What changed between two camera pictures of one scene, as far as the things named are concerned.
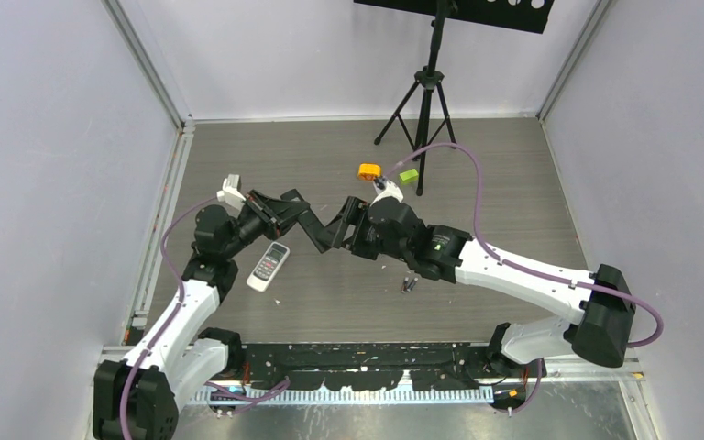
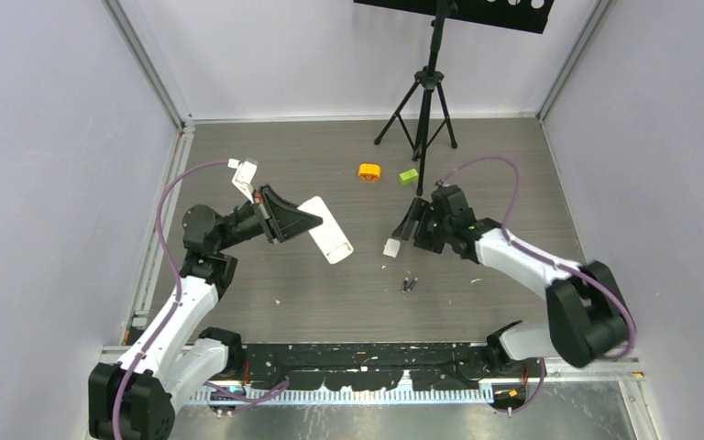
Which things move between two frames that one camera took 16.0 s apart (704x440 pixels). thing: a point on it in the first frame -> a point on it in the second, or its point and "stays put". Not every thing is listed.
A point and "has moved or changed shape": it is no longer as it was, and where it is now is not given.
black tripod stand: (423, 112) stays put
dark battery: (412, 284) stays put
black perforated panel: (525, 15) stays put
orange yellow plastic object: (368, 171) stays put
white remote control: (268, 267) has moved or changed shape
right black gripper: (354, 214) -> (420, 211)
